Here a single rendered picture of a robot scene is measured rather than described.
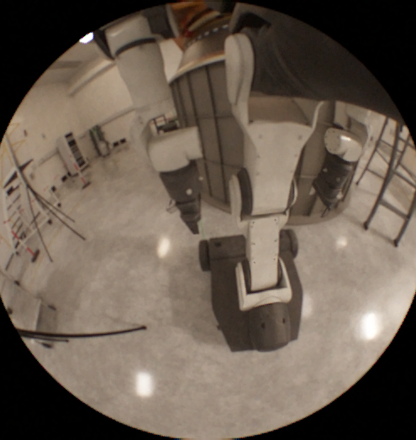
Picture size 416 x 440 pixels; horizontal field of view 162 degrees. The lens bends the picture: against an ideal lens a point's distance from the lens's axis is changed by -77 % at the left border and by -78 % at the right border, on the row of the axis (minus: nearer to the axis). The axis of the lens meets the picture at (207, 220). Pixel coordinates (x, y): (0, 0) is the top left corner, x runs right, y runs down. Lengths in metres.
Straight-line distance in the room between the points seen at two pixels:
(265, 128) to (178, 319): 0.93
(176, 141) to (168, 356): 0.96
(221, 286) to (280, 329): 0.36
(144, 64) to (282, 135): 0.26
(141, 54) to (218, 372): 1.07
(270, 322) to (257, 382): 0.49
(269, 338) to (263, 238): 0.34
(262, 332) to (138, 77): 0.66
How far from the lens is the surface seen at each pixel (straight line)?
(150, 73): 0.25
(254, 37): 0.22
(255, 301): 0.55
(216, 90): 1.03
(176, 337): 0.92
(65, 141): 7.42
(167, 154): 0.28
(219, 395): 0.95
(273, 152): 0.32
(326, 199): 0.50
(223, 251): 0.79
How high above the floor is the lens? 0.87
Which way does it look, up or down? 45 degrees down
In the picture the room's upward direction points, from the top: 13 degrees counter-clockwise
